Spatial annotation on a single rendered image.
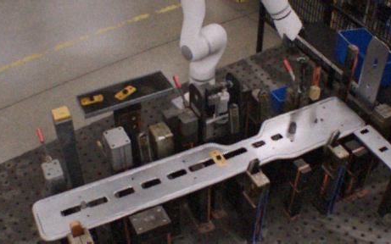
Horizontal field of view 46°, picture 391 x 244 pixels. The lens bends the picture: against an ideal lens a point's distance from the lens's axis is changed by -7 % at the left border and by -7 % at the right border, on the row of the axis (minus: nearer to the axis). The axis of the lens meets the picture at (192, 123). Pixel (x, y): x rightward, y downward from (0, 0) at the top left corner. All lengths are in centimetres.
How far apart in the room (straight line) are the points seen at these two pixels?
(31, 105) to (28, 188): 170
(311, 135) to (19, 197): 128
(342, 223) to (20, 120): 252
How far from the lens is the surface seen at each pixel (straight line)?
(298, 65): 203
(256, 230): 193
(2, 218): 218
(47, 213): 174
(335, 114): 212
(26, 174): 232
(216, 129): 202
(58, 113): 186
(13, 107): 392
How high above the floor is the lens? 231
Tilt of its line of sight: 41 degrees down
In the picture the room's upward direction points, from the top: straight up
